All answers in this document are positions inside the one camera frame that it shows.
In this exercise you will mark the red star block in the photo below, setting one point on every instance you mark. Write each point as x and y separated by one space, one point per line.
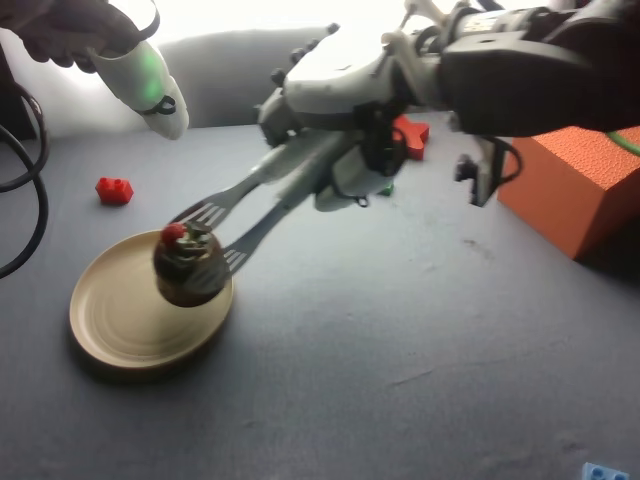
415 137

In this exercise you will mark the blue toy brick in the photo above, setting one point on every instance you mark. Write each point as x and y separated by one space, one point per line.
602 472

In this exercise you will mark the green toy brick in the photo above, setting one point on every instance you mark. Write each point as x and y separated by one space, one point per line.
386 190

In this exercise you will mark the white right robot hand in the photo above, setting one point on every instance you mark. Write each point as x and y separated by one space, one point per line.
335 90

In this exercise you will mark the chocolate toy cupcake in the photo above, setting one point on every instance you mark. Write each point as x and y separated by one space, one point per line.
185 280

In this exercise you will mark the beige round plate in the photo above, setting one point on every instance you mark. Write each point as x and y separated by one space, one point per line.
120 325

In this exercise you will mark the red toy brick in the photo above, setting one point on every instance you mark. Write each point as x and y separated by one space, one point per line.
114 192

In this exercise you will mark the orange foam block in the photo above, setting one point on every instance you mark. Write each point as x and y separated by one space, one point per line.
575 200

